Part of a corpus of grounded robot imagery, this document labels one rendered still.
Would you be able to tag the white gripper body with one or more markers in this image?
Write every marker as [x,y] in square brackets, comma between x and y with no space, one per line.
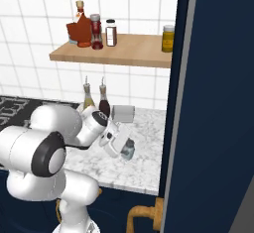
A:
[118,138]

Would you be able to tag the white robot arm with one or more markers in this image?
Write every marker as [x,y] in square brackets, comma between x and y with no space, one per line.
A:
[71,124]

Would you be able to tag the grey glass shaker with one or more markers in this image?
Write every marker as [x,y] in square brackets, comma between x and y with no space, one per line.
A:
[128,150]

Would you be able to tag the dark red vinegar bottle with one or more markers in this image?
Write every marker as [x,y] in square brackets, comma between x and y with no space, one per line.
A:
[104,106]

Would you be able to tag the olive oil glass bottle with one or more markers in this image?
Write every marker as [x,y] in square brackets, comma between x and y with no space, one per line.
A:
[88,99]

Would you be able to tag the navy base cabinet front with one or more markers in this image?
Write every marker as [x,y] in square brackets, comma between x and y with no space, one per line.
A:
[114,210]

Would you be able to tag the navy cabinet door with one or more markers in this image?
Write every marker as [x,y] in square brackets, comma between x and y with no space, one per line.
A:
[218,104]

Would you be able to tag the red shaker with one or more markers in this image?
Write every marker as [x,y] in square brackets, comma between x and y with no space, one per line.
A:
[96,32]

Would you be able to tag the orange corked bottle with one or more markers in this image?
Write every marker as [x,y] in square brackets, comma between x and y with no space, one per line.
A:
[82,28]

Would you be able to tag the silver cylinder container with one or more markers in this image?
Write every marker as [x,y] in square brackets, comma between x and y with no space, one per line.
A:
[123,113]

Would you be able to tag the wooden shelf board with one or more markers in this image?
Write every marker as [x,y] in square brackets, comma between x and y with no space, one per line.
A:
[132,53]

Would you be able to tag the brown jar black lid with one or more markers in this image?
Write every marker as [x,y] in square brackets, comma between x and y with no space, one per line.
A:
[111,33]

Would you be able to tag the black hob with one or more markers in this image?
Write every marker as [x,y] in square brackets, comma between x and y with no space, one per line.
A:
[16,108]

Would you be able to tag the yellow jar silver lid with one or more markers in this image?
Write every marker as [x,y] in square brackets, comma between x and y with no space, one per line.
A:
[168,38]

